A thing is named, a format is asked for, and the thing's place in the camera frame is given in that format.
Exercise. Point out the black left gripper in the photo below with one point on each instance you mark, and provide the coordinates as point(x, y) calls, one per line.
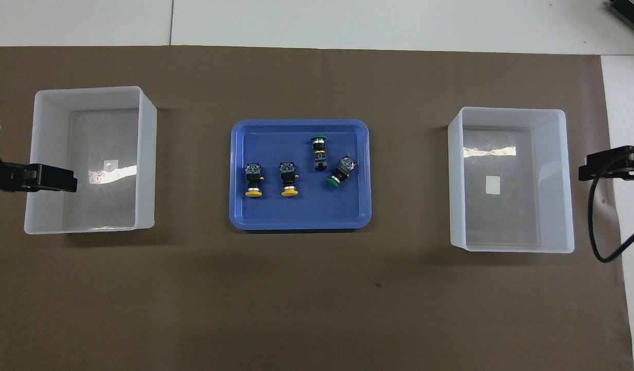
point(13, 177)

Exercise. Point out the yellow push button switch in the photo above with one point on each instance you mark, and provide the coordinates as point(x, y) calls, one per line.
point(253, 179)
point(288, 179)

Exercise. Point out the green push button switch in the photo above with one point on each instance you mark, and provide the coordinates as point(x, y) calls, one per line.
point(319, 153)
point(341, 172)

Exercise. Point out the translucent box with round-marked label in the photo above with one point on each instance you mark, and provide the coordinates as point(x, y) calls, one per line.
point(103, 206)

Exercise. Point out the small white round-marked label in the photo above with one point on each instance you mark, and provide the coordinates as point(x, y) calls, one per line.
point(110, 165)

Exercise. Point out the white rectangular label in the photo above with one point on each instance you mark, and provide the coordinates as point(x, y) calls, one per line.
point(493, 185)

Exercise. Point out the translucent box with rectangular label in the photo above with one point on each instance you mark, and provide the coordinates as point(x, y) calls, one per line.
point(507, 226)

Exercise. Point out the black ribbed device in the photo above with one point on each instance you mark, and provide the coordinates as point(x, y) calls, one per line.
point(629, 14)

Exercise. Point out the blue plastic tray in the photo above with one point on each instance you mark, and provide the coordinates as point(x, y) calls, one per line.
point(296, 211)

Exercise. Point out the brown paper table mat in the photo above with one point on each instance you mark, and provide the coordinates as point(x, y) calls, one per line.
point(306, 293)

